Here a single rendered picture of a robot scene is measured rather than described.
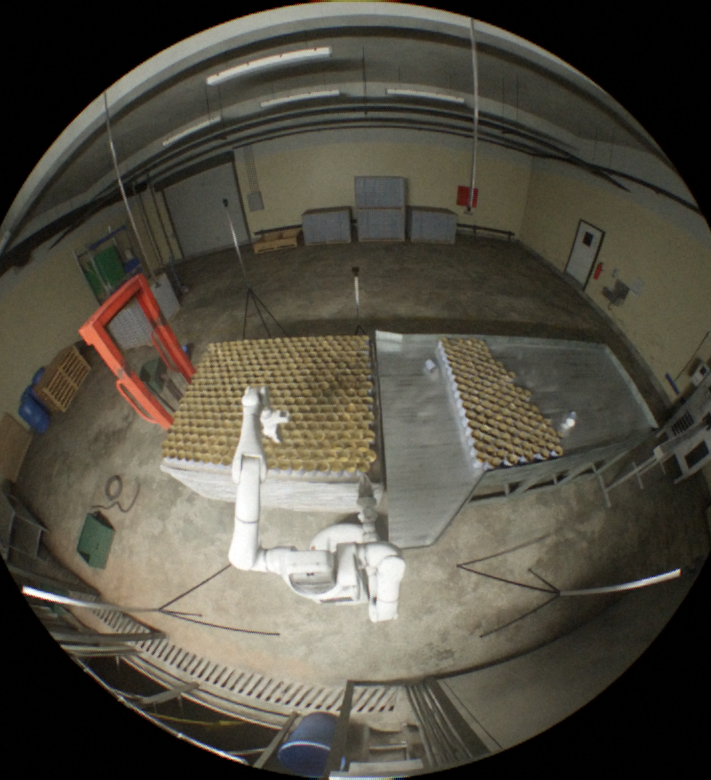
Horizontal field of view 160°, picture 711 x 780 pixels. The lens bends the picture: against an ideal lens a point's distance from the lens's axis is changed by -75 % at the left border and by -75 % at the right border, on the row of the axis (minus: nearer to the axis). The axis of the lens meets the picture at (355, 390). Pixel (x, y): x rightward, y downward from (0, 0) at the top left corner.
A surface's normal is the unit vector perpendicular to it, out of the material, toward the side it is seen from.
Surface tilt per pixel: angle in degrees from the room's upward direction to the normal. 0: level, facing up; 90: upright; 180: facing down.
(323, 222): 88
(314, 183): 90
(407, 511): 0
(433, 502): 0
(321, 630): 0
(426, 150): 90
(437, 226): 90
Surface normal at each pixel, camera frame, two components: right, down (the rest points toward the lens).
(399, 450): -0.05, -0.64
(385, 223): 0.06, 0.76
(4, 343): 1.00, -0.04
